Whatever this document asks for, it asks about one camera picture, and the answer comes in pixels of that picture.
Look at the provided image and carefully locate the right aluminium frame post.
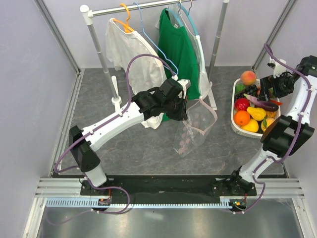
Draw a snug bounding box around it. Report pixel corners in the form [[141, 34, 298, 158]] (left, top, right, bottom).
[[252, 0, 297, 72]]

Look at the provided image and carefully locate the white t-shirt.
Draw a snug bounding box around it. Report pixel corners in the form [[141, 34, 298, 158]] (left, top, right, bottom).
[[106, 19, 168, 129]]

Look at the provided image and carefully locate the white fruit basket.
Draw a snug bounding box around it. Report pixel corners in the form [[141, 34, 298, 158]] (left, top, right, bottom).
[[231, 78, 281, 139]]

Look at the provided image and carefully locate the yellow pear toy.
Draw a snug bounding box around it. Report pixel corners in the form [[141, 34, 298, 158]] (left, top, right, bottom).
[[241, 119, 259, 133]]

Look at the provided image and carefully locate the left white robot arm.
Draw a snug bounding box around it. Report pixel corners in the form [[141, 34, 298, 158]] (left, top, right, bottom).
[[69, 78, 191, 195]]

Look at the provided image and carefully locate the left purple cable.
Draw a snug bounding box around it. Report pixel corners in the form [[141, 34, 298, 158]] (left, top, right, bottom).
[[45, 54, 179, 226]]

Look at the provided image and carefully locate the teal padded hanger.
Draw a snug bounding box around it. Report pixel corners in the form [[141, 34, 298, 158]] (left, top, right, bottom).
[[167, 3, 199, 39]]

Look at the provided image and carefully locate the yellow squash toy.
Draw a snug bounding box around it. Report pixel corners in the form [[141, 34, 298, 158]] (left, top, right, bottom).
[[247, 107, 266, 121]]

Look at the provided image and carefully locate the silver clothes rack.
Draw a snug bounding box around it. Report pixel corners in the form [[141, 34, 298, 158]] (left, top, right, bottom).
[[80, 0, 229, 110]]

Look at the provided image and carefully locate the green t-shirt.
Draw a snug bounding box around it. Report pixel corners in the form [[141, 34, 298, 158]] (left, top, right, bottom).
[[158, 7, 201, 122]]

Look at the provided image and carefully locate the peach toy fruit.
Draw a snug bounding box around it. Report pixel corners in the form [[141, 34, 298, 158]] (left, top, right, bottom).
[[240, 71, 257, 86]]

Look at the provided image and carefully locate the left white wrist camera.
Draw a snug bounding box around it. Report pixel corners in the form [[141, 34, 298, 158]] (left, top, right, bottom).
[[171, 75, 191, 95]]

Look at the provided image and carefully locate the orange hanger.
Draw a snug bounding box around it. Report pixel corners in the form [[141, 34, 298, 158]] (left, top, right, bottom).
[[112, 3, 134, 33]]

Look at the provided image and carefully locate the white tank top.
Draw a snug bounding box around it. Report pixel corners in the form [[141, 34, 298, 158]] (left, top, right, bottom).
[[158, 8, 211, 99]]

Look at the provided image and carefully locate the red apple toy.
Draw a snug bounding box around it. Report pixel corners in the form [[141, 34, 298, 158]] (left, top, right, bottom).
[[234, 98, 250, 111]]

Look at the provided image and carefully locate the aluminium frame post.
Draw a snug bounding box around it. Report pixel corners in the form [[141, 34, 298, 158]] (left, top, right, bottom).
[[34, 0, 81, 74], [252, 0, 297, 72]]

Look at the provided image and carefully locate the orange toy fruit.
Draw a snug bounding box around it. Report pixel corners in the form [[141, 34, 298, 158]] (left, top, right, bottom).
[[233, 110, 251, 126]]

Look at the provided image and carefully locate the light blue wire hanger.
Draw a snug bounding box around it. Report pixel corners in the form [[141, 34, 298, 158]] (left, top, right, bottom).
[[133, 2, 179, 75]]

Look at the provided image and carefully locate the yellow-orange mango toy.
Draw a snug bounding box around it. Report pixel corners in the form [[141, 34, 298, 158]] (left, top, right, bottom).
[[261, 118, 275, 132]]

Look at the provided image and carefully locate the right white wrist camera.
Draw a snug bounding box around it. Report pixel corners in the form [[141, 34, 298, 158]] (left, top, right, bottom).
[[267, 58, 287, 78]]

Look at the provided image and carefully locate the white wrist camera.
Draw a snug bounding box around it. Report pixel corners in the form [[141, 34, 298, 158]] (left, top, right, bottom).
[[267, 58, 287, 78], [171, 75, 191, 95]]

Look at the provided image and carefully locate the left aluminium frame post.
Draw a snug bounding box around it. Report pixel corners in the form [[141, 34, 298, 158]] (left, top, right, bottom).
[[34, 0, 81, 74]]

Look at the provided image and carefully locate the slotted cable duct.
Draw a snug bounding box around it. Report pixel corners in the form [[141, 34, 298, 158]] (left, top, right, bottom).
[[46, 197, 241, 209]]

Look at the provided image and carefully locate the black grapes toy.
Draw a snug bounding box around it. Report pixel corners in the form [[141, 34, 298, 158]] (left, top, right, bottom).
[[234, 85, 258, 100]]

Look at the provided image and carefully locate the clear pink-dotted zip bag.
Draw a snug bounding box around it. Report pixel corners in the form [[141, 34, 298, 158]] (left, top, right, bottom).
[[173, 98, 217, 157]]

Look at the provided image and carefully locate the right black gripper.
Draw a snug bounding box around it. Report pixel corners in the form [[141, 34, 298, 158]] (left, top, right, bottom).
[[257, 71, 294, 102]]

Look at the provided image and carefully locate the red chili pepper toy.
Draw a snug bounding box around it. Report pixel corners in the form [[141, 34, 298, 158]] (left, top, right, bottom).
[[270, 100, 283, 106]]

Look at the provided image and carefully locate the purple eggplant toy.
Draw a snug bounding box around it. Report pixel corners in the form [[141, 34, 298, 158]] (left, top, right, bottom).
[[244, 94, 279, 112]]

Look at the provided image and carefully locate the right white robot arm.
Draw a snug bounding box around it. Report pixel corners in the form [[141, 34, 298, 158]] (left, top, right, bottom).
[[226, 56, 317, 196]]

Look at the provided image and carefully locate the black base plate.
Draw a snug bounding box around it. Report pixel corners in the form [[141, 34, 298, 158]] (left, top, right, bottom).
[[80, 175, 257, 203]]

